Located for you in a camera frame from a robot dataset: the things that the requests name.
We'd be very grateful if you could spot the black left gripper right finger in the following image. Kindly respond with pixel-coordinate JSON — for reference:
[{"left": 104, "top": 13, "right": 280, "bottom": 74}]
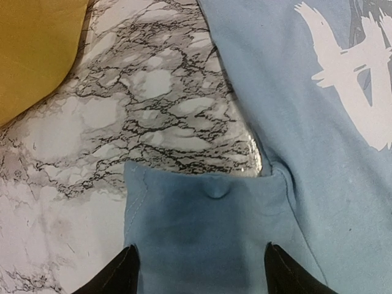
[{"left": 264, "top": 243, "right": 337, "bottom": 294}]

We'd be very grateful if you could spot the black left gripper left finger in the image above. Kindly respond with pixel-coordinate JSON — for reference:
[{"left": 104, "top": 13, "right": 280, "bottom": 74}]
[{"left": 72, "top": 245, "right": 140, "bottom": 294}]

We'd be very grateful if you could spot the light blue printed t-shirt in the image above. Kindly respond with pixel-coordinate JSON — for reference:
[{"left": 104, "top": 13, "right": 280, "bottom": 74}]
[{"left": 124, "top": 1, "right": 391, "bottom": 293}]

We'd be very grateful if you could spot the yellow plastic basket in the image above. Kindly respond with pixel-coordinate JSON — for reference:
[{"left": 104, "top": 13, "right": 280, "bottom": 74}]
[{"left": 1, "top": 0, "right": 89, "bottom": 124}]

